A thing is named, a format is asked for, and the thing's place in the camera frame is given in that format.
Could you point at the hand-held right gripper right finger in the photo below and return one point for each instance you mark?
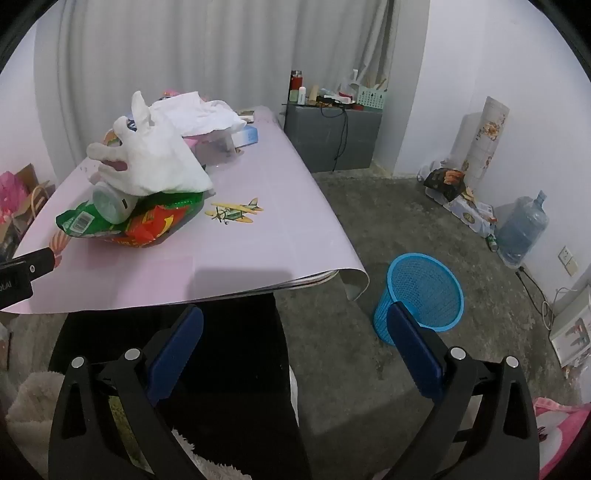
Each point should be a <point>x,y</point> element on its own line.
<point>415,350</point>

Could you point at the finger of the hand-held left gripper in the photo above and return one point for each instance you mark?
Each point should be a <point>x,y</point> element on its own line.
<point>37,264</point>

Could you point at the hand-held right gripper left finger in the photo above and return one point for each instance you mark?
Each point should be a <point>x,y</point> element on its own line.
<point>178,350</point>

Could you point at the green snack bag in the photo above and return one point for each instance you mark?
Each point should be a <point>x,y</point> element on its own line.
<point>81,221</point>

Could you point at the blue mesh wastebasket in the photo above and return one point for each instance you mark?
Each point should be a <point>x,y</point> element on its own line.
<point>425,286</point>

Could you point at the white plastic bottle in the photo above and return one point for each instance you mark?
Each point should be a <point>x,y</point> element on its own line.
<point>111,203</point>

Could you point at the red snack bag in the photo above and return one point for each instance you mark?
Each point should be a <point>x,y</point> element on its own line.
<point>147,226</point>

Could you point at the white paper towel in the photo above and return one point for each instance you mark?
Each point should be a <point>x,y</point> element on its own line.
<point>152,157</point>

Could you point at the clear plastic bowl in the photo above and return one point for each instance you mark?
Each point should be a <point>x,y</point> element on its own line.
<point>214,145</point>

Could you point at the brown paper bag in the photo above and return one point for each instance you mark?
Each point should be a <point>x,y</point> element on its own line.
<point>34,198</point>

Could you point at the white fluffy cloth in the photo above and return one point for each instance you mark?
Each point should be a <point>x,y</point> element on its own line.
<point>32,406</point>

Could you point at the pink table cover sheet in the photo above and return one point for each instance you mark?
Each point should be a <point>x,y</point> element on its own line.
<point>231,249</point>

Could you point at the green can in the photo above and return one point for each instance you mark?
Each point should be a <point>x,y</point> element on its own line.
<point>493,242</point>

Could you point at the printed white carton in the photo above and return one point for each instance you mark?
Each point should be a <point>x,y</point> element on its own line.
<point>471,214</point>

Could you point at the white water dispenser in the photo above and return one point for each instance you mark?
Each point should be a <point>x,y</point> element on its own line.
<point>572,332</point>

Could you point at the blue water jug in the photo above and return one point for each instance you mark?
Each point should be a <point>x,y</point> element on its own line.
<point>521,230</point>

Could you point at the pink blanket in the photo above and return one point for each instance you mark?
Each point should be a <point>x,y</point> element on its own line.
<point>563,429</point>

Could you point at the black snack bag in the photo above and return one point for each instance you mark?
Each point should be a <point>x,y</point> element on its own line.
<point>443,182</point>

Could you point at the white plastic bag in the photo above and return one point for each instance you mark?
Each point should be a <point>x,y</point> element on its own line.
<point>431,168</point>

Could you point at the white crumpled cloth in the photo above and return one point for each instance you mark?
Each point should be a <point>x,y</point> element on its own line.
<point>198,115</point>

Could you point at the blue and white box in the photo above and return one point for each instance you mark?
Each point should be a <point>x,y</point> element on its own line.
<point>244,137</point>

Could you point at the patterned paper roll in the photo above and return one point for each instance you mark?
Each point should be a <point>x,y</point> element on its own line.
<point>485,134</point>

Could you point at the grey cabinet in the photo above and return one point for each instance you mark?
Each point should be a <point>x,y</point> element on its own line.
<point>318,138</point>

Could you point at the white curtain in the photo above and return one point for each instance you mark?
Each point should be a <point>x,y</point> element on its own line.
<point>138,46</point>

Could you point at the white plastic basket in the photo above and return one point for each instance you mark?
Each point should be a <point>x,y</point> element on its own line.
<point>373,98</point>

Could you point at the small white bottle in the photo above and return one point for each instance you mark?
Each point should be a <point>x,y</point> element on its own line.
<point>302,95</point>

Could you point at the red thermos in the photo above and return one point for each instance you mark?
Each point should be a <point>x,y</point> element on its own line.
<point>295,82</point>

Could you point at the wall socket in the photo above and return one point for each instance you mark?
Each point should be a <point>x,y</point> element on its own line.
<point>568,261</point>

